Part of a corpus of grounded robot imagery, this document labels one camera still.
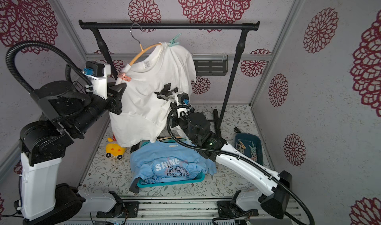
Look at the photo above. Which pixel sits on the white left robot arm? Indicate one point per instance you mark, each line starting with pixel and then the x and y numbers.
pixel 69 108

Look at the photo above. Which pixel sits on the black wall shelf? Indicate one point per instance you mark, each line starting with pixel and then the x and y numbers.
pixel 214 66

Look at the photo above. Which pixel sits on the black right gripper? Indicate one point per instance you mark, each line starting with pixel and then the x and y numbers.
pixel 173 97

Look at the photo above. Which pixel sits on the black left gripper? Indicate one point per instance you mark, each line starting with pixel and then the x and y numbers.
pixel 113 98

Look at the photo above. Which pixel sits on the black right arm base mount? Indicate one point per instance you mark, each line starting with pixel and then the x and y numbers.
pixel 241 202

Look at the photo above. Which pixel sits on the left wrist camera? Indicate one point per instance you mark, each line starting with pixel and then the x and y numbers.
pixel 98 74

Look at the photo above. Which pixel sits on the mint green clothespin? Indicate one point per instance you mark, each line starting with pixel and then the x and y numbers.
pixel 174 41

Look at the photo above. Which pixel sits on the teal plastic clothespin bin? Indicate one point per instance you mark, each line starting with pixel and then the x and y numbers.
pixel 250 145

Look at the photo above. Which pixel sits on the black clothes rack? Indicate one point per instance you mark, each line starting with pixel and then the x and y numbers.
pixel 95 27

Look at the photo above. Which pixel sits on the pink clothespin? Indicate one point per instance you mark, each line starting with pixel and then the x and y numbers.
pixel 124 77

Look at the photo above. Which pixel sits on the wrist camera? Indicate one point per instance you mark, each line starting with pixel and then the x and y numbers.
pixel 98 74
pixel 183 99

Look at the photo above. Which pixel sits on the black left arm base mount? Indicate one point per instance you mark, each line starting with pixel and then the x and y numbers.
pixel 126 209

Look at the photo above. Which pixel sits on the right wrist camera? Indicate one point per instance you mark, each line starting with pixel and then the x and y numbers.
pixel 183 99

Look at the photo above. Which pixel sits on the white t-shirt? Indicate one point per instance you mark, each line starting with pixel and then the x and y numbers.
pixel 146 102

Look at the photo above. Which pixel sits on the black wire wall rack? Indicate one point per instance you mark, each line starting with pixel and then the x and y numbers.
pixel 79 87

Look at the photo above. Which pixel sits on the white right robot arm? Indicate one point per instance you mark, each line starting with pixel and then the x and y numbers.
pixel 192 130

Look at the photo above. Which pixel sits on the teal perforated tray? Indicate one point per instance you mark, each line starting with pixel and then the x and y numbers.
pixel 172 181

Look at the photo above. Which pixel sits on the light blue t-shirt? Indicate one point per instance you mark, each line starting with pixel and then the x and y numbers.
pixel 169 162

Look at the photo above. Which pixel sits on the yellow plush toy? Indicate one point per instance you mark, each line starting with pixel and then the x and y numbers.
pixel 113 149

